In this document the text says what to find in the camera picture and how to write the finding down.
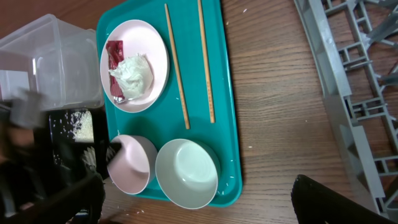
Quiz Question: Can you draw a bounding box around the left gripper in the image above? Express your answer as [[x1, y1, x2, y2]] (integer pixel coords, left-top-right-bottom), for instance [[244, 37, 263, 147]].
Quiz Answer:
[[1, 124, 123, 215]]

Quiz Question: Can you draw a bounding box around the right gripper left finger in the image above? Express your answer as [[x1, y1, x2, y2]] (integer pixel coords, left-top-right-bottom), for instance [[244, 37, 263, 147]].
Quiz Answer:
[[1, 173, 105, 224]]

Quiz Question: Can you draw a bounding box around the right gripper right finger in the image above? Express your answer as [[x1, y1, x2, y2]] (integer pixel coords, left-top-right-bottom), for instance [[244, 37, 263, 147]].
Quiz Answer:
[[291, 174, 394, 224]]

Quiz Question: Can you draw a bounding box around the small pink bowl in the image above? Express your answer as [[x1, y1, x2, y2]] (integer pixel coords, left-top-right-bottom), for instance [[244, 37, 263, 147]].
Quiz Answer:
[[108, 134, 157, 195]]

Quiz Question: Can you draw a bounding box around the pile of rice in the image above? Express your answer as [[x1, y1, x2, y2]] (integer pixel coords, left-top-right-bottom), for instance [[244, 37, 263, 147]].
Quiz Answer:
[[51, 110, 95, 144]]

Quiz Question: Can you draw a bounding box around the white tissue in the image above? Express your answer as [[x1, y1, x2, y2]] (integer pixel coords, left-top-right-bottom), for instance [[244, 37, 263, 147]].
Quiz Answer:
[[109, 54, 154, 100]]

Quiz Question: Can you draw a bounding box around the grey-white bowl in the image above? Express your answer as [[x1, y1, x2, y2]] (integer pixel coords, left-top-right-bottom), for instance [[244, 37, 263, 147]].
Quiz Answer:
[[155, 139, 221, 210]]

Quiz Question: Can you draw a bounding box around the large white plate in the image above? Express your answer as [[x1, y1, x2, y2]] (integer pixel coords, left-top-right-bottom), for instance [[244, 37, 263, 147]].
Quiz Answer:
[[99, 19, 170, 113]]

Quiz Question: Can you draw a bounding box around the wooden chopstick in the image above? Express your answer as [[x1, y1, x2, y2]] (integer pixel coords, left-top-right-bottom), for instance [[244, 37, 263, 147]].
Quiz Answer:
[[164, 3, 190, 129], [197, 0, 215, 123]]

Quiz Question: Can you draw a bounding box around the red candy wrapper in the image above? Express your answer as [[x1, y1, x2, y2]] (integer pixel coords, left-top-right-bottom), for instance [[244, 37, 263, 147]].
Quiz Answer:
[[106, 40, 126, 104]]

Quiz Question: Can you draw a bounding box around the grey dishwasher rack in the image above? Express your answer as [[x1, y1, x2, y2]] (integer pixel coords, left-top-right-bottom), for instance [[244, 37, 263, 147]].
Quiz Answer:
[[294, 0, 397, 221]]

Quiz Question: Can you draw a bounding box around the black plastic tray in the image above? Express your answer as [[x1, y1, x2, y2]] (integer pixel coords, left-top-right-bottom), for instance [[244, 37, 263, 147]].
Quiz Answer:
[[48, 108, 109, 179]]

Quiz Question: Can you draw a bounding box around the teal serving tray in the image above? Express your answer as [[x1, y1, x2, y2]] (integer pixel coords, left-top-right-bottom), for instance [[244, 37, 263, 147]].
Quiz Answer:
[[96, 0, 243, 207]]

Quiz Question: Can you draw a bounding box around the clear plastic bin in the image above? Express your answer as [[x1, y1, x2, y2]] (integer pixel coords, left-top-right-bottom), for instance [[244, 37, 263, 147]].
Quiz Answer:
[[1, 14, 104, 110]]

